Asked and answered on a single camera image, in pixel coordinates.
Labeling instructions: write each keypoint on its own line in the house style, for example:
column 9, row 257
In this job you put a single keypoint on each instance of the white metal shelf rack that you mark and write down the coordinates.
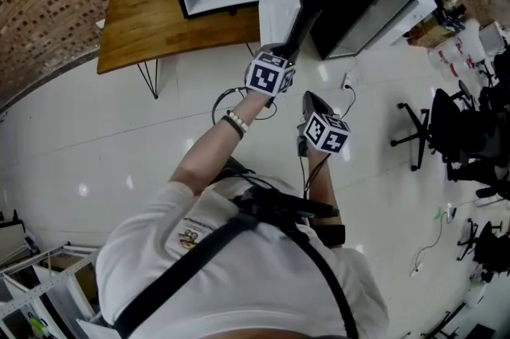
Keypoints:
column 48, row 281

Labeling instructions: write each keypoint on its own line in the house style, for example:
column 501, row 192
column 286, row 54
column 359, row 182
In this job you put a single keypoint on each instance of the wooden table with metal legs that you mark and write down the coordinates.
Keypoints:
column 139, row 26

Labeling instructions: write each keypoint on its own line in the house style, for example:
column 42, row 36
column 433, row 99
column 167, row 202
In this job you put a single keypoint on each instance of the person's left forearm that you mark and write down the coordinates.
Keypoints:
column 207, row 154

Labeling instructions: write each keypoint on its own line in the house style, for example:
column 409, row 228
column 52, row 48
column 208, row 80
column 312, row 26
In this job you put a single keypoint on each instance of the person's black trousers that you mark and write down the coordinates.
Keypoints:
column 237, row 168

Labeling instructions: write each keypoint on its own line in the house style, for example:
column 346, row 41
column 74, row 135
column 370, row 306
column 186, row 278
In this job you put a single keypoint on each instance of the white power strip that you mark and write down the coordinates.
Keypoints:
column 348, row 80

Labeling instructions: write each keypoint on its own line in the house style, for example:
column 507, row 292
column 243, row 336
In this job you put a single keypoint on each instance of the black wrist band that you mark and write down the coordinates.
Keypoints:
column 233, row 127

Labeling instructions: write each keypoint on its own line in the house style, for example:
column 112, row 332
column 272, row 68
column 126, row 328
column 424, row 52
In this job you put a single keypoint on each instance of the brown cardboard box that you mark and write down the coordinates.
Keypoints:
column 430, row 32

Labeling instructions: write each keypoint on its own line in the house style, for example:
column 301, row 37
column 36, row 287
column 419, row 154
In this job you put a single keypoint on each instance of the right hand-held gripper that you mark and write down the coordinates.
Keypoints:
column 324, row 136

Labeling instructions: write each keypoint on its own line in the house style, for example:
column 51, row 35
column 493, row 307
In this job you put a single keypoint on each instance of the white t-shirt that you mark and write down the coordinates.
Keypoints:
column 247, row 281

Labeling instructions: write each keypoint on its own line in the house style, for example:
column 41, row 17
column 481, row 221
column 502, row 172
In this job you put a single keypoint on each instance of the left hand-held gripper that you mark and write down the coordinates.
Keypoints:
column 263, row 78

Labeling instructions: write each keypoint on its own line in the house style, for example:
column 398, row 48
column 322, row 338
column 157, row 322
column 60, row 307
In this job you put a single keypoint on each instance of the person's right forearm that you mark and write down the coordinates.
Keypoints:
column 322, row 182

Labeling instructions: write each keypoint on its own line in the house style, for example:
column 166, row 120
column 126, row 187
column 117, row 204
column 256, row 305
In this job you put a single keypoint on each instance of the black office chair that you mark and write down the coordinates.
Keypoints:
column 446, row 122
column 486, row 249

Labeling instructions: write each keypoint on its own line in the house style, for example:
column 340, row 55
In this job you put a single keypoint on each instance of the black chest harness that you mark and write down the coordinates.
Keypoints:
column 275, row 203

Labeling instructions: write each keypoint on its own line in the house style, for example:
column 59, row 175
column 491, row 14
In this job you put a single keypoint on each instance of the white wall socket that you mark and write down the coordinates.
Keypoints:
column 100, row 24

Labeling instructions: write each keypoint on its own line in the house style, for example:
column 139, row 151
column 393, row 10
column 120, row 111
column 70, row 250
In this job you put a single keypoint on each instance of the clear water jug red label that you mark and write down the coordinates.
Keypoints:
column 454, row 58

